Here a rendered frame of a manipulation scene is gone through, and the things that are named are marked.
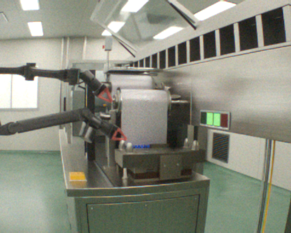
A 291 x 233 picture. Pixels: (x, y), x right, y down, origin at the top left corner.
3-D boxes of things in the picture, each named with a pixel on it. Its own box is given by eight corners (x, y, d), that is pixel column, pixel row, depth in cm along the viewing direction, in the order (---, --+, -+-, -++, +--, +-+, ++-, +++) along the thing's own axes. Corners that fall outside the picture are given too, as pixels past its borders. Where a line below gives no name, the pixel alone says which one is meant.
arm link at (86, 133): (85, 108, 132) (77, 110, 139) (74, 130, 128) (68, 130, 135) (105, 121, 138) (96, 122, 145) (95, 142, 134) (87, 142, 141)
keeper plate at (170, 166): (158, 179, 130) (159, 155, 130) (179, 177, 133) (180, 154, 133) (160, 180, 128) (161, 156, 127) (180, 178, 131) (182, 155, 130)
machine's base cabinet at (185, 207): (64, 196, 357) (60, 132, 353) (111, 195, 377) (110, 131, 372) (89, 330, 117) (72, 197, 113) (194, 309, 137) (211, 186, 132)
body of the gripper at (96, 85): (97, 95, 139) (86, 84, 137) (94, 94, 148) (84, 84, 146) (107, 85, 140) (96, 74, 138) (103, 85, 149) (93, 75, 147)
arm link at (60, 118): (7, 122, 108) (3, 124, 116) (10, 135, 108) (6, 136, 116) (91, 105, 134) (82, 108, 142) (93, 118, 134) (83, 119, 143)
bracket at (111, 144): (102, 167, 155) (102, 110, 153) (114, 167, 157) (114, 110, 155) (104, 170, 150) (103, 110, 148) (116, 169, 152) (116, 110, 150)
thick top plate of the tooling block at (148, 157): (114, 161, 140) (114, 148, 140) (190, 156, 152) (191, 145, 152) (122, 168, 125) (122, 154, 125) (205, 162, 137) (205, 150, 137)
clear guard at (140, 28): (93, 19, 227) (93, 18, 228) (139, 51, 241) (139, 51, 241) (122, -33, 127) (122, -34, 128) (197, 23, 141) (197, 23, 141)
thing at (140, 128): (120, 150, 145) (120, 112, 144) (165, 148, 152) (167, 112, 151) (121, 150, 145) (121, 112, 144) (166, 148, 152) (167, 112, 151)
